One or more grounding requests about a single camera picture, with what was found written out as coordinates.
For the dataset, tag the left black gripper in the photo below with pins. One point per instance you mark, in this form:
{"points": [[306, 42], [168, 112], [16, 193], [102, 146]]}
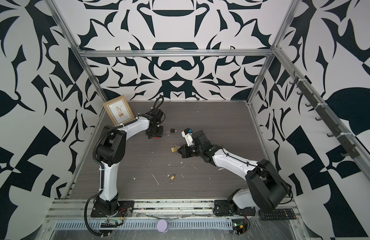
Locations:
{"points": [[160, 134]]}

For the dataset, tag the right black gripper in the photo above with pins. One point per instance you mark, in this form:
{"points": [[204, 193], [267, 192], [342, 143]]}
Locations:
{"points": [[185, 154]]}

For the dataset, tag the small black padlock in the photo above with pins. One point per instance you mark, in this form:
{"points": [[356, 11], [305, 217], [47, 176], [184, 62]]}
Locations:
{"points": [[172, 131]]}

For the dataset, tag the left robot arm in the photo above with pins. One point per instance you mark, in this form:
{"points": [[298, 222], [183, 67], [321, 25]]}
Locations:
{"points": [[110, 150]]}

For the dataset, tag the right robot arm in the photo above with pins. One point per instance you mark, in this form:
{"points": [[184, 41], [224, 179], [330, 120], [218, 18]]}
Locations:
{"points": [[266, 189]]}

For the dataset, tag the brass padlock centre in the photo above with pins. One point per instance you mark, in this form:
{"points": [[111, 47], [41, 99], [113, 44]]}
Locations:
{"points": [[174, 148]]}

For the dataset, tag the purple round lid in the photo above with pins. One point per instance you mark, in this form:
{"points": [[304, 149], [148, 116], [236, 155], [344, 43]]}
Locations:
{"points": [[162, 226]]}

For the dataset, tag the right circuit board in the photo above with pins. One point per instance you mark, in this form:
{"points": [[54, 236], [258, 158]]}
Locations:
{"points": [[240, 226]]}

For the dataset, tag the circuit board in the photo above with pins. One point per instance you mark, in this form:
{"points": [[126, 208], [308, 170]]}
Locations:
{"points": [[240, 226], [112, 223]]}

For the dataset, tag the left circuit board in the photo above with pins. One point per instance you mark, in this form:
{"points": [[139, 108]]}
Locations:
{"points": [[112, 223]]}

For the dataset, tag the black remote control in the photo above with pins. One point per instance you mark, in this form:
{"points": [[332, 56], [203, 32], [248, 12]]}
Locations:
{"points": [[278, 215]]}

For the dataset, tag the black coat hook rack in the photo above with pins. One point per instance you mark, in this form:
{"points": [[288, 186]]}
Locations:
{"points": [[327, 115]]}

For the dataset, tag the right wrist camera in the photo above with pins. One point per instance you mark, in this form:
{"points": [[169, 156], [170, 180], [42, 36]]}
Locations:
{"points": [[187, 134]]}

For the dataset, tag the wooden picture frame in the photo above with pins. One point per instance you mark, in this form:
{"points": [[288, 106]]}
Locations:
{"points": [[119, 111]]}

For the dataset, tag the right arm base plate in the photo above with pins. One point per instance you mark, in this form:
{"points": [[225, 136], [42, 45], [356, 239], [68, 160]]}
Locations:
{"points": [[229, 208]]}

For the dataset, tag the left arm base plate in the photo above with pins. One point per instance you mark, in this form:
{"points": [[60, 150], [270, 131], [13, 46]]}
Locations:
{"points": [[102, 209]]}

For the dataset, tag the white slotted cable duct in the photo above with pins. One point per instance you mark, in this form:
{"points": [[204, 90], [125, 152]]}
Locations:
{"points": [[177, 224]]}

